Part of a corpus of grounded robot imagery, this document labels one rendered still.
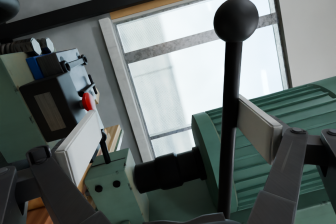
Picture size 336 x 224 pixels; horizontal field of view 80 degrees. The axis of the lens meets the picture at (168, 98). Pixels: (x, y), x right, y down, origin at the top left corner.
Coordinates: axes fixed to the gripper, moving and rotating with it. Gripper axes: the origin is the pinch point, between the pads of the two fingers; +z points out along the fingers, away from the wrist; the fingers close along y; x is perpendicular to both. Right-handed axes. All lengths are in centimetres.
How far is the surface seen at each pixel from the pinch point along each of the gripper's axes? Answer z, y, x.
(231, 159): -0.6, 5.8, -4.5
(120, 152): 16.1, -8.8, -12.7
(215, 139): 9.0, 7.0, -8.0
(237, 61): -0.7, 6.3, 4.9
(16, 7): 19.0, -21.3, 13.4
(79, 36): 150, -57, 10
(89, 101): 10.3, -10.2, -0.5
